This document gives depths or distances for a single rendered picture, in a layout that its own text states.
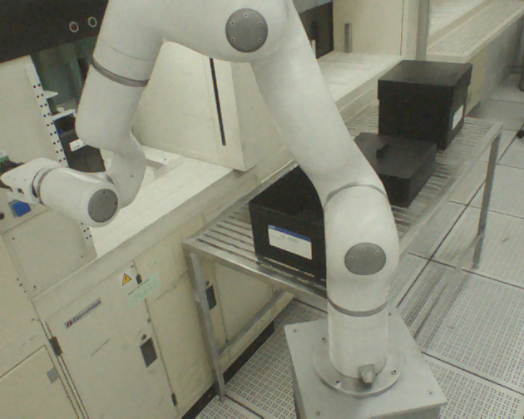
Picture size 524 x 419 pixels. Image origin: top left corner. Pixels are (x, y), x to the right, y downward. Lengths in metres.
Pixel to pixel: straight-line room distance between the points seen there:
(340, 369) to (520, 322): 1.44
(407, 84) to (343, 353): 1.19
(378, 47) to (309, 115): 2.17
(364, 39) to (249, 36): 2.30
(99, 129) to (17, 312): 0.62
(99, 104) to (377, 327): 0.64
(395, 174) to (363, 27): 1.45
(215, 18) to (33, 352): 0.99
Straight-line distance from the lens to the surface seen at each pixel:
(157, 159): 1.77
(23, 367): 1.39
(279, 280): 1.33
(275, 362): 2.14
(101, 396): 1.61
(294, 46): 0.79
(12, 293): 1.28
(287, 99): 0.75
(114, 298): 1.47
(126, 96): 0.80
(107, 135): 0.83
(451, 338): 2.28
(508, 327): 2.38
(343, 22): 2.97
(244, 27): 0.64
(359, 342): 1.01
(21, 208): 1.21
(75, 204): 0.89
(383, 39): 2.88
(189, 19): 0.70
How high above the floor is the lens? 1.61
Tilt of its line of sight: 31 degrees down
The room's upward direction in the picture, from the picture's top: 7 degrees counter-clockwise
